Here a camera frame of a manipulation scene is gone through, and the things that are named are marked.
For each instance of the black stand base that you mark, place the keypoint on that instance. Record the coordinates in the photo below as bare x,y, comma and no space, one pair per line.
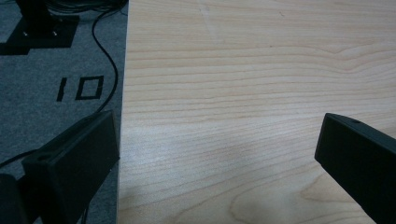
40,31

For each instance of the black tape marks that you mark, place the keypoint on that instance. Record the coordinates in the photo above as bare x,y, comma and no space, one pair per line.
81,88

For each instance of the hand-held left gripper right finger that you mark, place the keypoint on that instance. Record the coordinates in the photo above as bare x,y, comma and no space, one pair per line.
361,158

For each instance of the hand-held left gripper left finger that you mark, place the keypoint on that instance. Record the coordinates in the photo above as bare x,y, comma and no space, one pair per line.
74,161

